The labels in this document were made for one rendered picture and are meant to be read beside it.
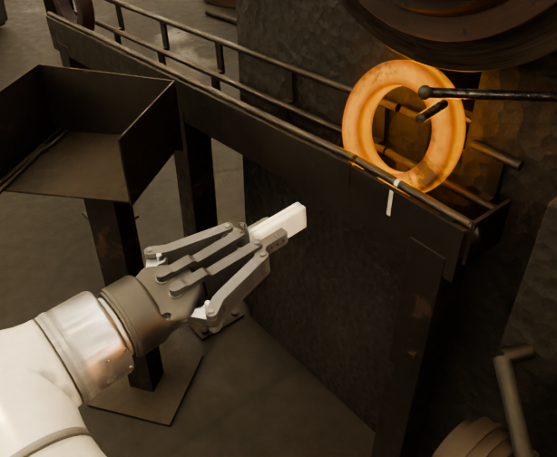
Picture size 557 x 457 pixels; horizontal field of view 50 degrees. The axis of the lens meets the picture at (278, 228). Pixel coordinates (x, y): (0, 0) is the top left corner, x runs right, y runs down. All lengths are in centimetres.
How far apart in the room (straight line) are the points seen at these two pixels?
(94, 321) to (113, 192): 46
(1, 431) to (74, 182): 59
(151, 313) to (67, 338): 8
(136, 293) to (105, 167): 52
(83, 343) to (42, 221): 148
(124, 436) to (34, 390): 88
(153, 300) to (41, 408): 13
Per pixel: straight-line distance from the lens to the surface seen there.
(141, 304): 57
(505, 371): 75
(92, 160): 110
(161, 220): 192
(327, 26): 96
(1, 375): 55
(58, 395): 55
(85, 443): 54
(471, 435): 77
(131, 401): 145
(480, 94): 64
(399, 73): 83
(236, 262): 62
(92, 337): 55
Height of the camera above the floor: 116
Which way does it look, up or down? 39 degrees down
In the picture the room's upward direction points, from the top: straight up
